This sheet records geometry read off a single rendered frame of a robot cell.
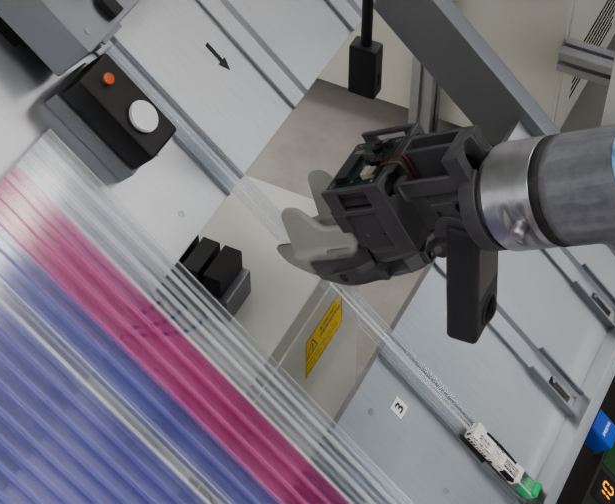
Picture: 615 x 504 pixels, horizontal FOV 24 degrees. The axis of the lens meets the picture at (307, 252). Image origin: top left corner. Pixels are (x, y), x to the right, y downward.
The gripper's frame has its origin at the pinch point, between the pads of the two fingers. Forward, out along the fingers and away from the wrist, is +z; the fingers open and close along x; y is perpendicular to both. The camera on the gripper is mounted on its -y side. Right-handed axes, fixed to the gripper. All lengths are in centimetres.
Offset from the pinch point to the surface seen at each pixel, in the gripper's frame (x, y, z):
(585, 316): -19.5, -26.6, -5.5
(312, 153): -95, -52, 90
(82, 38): 5.5, 24.2, 0.8
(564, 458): -4.2, -28.9, -8.3
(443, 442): 2.3, -19.8, -3.8
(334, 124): -104, -52, 90
